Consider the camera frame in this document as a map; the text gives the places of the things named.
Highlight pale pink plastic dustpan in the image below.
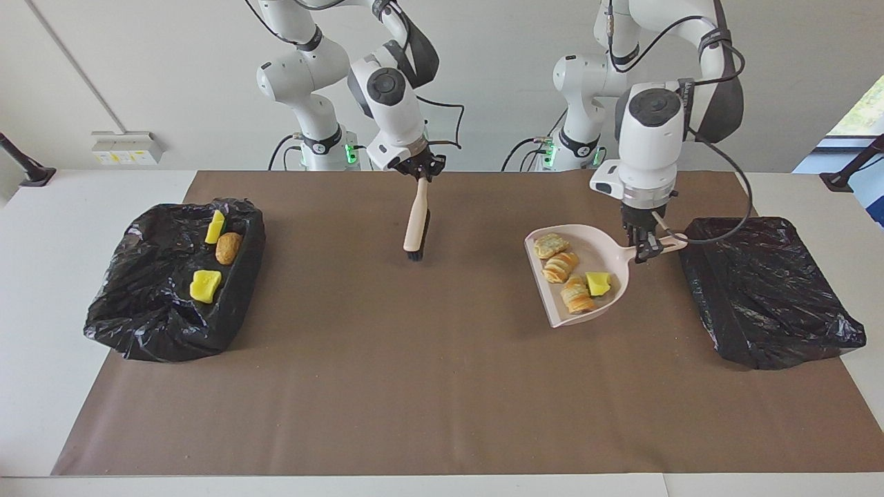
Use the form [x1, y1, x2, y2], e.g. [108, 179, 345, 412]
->
[524, 224, 689, 329]

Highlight window with green view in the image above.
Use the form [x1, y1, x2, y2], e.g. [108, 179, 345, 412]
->
[827, 75, 884, 137]

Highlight brown toy bread roll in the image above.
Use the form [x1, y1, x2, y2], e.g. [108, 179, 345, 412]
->
[215, 232, 244, 266]

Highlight black base cable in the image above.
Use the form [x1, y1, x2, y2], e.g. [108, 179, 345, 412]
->
[501, 137, 553, 172]
[267, 133, 299, 171]

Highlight beige hand brush black bristles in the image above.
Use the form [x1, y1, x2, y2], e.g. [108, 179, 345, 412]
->
[403, 176, 432, 262]

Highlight orange toy croissant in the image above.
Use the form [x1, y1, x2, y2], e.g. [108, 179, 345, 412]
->
[560, 276, 596, 315]
[542, 251, 581, 284]

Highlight pale toy bread piece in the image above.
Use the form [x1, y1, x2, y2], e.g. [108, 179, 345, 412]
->
[534, 233, 571, 260]

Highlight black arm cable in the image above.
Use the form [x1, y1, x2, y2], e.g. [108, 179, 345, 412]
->
[606, 0, 754, 246]
[414, 95, 465, 150]

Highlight bin with loose black bag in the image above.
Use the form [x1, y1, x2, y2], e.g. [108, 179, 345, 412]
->
[84, 198, 267, 363]

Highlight white wall socket box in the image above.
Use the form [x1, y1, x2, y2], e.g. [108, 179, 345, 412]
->
[91, 131, 164, 166]

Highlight brown paper table mat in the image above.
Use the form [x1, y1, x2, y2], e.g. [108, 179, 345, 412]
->
[50, 170, 884, 477]

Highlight bin with tight black bag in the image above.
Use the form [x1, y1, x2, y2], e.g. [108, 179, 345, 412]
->
[677, 217, 867, 371]

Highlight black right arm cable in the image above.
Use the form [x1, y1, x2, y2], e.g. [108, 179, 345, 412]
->
[414, 95, 465, 150]

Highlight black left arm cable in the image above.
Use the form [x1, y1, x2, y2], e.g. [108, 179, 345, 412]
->
[606, 0, 754, 246]

